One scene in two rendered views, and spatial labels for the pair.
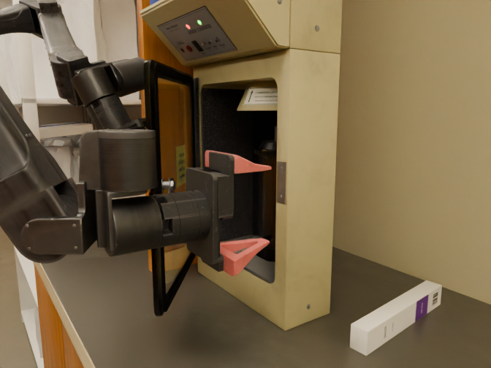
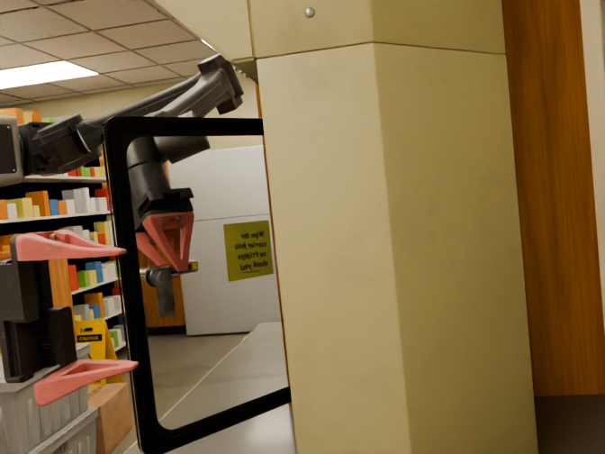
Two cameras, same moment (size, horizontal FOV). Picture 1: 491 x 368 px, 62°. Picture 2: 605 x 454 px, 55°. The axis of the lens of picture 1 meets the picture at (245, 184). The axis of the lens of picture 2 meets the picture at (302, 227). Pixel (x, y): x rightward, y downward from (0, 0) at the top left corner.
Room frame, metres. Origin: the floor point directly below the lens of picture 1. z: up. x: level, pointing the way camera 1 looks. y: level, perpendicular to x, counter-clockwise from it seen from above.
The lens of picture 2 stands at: (0.27, -0.48, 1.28)
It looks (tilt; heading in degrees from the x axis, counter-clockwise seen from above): 3 degrees down; 45
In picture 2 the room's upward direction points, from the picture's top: 6 degrees counter-clockwise
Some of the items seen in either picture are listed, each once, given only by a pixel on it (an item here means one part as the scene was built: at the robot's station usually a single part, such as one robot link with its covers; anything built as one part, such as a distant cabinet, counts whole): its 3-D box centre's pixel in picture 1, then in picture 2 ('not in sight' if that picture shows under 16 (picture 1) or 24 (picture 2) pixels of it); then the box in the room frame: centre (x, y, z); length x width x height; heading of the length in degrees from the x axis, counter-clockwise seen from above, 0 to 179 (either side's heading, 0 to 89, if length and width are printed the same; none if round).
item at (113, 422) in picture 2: not in sight; (92, 419); (1.67, 2.72, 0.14); 0.41 x 0.32 x 0.28; 41
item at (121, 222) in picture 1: (130, 219); not in sight; (0.41, 0.12, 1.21); 0.07 x 0.06 x 0.07; 125
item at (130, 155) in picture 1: (97, 186); not in sight; (0.41, 0.15, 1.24); 0.12 x 0.09 x 0.11; 94
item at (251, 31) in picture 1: (204, 27); (238, 52); (0.74, 0.07, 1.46); 0.32 x 0.11 x 0.10; 35
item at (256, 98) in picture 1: (281, 96); not in sight; (0.82, -0.07, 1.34); 0.18 x 0.18 x 0.05
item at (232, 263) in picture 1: (237, 236); (83, 352); (0.48, 0.01, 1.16); 0.09 x 0.07 x 0.07; 125
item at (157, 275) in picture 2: (168, 196); (162, 291); (0.63, 0.12, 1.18); 0.02 x 0.02 x 0.06; 86
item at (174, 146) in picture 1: (176, 179); (230, 270); (0.74, 0.13, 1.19); 0.30 x 0.01 x 0.40; 176
